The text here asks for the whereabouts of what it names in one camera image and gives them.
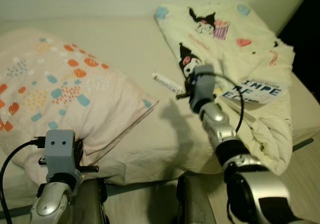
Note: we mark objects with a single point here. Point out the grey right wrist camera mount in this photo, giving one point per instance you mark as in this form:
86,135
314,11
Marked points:
204,84

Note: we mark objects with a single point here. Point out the dark robot left leg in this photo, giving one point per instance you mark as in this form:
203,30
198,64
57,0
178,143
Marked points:
90,204

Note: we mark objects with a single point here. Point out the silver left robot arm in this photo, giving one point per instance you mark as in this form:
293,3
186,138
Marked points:
50,204

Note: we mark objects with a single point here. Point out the dark robot leg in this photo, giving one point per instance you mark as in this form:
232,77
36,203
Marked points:
90,204
192,204

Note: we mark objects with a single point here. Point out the beige sheeted mattress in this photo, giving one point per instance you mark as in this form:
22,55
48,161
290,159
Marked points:
125,44

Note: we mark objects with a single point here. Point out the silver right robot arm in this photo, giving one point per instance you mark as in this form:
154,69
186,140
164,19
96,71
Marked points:
260,189

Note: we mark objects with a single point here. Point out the pink dotted pillow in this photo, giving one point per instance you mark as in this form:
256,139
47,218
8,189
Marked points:
75,109

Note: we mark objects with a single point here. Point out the dark robot right leg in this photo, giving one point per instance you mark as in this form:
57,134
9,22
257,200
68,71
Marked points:
192,204

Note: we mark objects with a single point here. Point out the cream cartoon print blanket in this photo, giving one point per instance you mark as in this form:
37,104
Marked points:
240,34

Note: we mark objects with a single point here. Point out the long white toothpaste box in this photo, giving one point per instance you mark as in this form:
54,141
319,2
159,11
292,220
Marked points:
165,82

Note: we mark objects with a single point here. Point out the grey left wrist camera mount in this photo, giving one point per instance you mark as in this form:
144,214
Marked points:
60,151

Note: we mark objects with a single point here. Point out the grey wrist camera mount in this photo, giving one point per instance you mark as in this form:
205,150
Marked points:
60,151
204,84

